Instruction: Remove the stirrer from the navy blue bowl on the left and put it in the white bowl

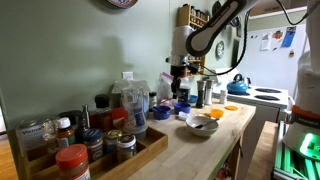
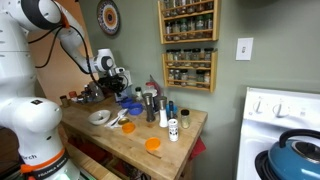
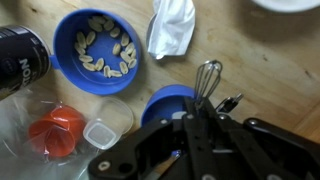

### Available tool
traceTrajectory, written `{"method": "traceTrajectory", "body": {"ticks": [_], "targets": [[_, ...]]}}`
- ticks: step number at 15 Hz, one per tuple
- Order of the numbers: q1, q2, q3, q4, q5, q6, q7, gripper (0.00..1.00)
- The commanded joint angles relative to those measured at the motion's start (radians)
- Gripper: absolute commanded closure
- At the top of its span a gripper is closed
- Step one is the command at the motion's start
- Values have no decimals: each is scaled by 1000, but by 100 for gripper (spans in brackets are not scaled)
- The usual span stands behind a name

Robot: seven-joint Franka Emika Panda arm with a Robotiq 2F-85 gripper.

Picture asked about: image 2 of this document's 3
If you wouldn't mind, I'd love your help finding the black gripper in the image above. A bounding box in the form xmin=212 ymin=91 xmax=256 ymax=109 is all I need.
xmin=97 ymin=75 xmax=130 ymax=95

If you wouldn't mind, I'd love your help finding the navy blue bowl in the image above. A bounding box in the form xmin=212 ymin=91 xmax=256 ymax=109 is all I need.
xmin=119 ymin=97 xmax=136 ymax=109

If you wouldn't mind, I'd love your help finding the bright blue bowl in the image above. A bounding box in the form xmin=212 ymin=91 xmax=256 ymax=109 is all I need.
xmin=127 ymin=102 xmax=144 ymax=116

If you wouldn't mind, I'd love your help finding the white ceramic bowl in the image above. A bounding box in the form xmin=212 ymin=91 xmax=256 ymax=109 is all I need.
xmin=87 ymin=109 xmax=112 ymax=126

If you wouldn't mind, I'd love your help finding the white bottle black cap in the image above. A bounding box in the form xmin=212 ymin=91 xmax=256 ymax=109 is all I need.
xmin=134 ymin=86 xmax=144 ymax=102

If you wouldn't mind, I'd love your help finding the large glass jar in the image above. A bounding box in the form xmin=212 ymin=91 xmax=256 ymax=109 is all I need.
xmin=87 ymin=80 xmax=106 ymax=103

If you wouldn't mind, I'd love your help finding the clear container red lid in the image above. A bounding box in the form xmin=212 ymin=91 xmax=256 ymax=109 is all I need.
xmin=143 ymin=81 xmax=159 ymax=98

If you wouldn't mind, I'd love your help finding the white spoon rest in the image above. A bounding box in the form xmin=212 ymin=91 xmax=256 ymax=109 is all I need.
xmin=104 ymin=108 xmax=129 ymax=130

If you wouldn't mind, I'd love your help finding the gold metal lid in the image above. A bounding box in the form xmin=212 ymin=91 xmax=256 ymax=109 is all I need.
xmin=117 ymin=117 xmax=131 ymax=126

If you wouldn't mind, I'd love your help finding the steel pepper grinder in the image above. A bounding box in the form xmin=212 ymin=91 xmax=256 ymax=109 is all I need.
xmin=142 ymin=92 xmax=157 ymax=123

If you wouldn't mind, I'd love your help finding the wooden tray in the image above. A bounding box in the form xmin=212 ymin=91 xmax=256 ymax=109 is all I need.
xmin=69 ymin=95 xmax=116 ymax=113

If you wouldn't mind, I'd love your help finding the white salt shaker steel top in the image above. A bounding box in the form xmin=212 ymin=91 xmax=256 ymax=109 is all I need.
xmin=157 ymin=96 xmax=169 ymax=129

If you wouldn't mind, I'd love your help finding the small jar red lid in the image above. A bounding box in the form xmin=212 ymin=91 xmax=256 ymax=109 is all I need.
xmin=68 ymin=90 xmax=79 ymax=103

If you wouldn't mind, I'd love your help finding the spice jar in rack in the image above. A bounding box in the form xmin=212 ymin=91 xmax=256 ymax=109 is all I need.
xmin=172 ymin=20 xmax=181 ymax=42
xmin=203 ymin=70 xmax=211 ymax=89
xmin=195 ymin=15 xmax=205 ymax=39
xmin=195 ymin=69 xmax=205 ymax=89
xmin=173 ymin=48 xmax=183 ymax=67
xmin=203 ymin=47 xmax=214 ymax=68
xmin=182 ymin=48 xmax=193 ymax=68
xmin=165 ymin=21 xmax=173 ymax=42
xmin=187 ymin=17 xmax=196 ymax=40
xmin=191 ymin=47 xmax=202 ymax=68
xmin=203 ymin=13 xmax=214 ymax=38
xmin=195 ymin=0 xmax=205 ymax=13
xmin=163 ymin=0 xmax=172 ymax=18
xmin=165 ymin=49 xmax=175 ymax=67
xmin=167 ymin=68 xmax=176 ymax=86
xmin=179 ymin=69 xmax=189 ymax=87
xmin=179 ymin=18 xmax=189 ymax=41

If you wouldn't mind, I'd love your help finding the dark blue bottle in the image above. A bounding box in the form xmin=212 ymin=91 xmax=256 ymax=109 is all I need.
xmin=167 ymin=100 xmax=175 ymax=121

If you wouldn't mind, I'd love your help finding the wooden butcher block table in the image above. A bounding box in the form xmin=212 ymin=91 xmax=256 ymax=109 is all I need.
xmin=59 ymin=96 xmax=209 ymax=180

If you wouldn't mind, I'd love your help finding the small dark brown jar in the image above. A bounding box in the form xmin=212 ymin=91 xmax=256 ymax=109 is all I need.
xmin=59 ymin=95 xmax=71 ymax=108

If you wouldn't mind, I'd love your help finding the white spice tin black print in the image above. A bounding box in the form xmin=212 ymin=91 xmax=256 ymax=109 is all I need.
xmin=167 ymin=118 xmax=180 ymax=143

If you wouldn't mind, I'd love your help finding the glass spice jar black lid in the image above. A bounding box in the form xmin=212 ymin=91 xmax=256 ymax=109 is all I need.
xmin=180 ymin=109 xmax=191 ymax=130

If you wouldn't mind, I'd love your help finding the wooden spice rack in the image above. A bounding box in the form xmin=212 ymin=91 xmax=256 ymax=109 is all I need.
xmin=161 ymin=49 xmax=219 ymax=94
xmin=157 ymin=0 xmax=222 ymax=45

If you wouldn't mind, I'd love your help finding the red cloth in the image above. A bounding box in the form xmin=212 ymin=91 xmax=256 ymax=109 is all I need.
xmin=188 ymin=135 xmax=207 ymax=162

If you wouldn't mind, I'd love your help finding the white stove knob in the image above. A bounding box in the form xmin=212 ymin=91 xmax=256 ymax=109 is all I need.
xmin=272 ymin=99 xmax=290 ymax=119
xmin=252 ymin=98 xmax=266 ymax=115

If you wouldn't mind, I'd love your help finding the white stove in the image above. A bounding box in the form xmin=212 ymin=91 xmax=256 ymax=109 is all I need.
xmin=236 ymin=87 xmax=320 ymax=180

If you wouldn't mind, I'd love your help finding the black stove burner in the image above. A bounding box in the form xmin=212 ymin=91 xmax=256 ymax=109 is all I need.
xmin=254 ymin=149 xmax=275 ymax=180

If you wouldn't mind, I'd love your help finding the black corrugated cable conduit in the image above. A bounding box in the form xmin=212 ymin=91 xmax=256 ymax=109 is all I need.
xmin=27 ymin=23 xmax=108 ymax=88

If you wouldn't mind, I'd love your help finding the decorative patterned wall plate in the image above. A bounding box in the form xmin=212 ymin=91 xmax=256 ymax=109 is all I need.
xmin=96 ymin=0 xmax=121 ymax=36

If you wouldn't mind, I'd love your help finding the white light switch plate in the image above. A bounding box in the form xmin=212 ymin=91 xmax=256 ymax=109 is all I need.
xmin=235 ymin=37 xmax=254 ymax=62

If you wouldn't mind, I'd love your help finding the blue kettle black handle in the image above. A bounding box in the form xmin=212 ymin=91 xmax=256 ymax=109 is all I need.
xmin=267 ymin=128 xmax=320 ymax=180

